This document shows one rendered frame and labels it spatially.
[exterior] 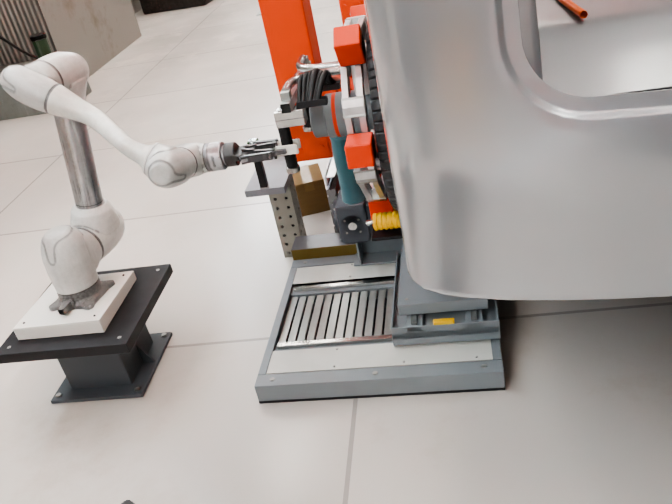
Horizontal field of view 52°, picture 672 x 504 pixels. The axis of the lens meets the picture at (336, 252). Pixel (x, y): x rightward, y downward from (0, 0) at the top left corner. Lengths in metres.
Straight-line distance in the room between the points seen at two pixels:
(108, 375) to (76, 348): 0.26
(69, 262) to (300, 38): 1.15
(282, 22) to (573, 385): 1.61
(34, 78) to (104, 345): 0.89
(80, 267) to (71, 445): 0.61
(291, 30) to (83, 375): 1.49
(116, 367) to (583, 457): 1.63
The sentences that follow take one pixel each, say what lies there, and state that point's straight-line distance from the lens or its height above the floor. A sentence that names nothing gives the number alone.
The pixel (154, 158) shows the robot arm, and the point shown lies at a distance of 2.05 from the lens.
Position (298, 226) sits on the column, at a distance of 3.13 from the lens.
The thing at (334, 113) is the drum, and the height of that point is 0.88.
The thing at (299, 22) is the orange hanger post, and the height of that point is 1.06.
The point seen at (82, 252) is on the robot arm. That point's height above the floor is 0.53.
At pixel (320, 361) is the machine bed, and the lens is 2.44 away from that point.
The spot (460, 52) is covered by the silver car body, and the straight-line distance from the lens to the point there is 1.11.
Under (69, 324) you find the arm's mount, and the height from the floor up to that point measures 0.35.
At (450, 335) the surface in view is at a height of 0.12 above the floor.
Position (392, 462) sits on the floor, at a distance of 2.17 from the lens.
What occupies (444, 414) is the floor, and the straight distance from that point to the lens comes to 2.28.
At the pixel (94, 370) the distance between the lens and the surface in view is 2.76.
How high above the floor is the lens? 1.60
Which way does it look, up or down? 30 degrees down
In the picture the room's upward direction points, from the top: 12 degrees counter-clockwise
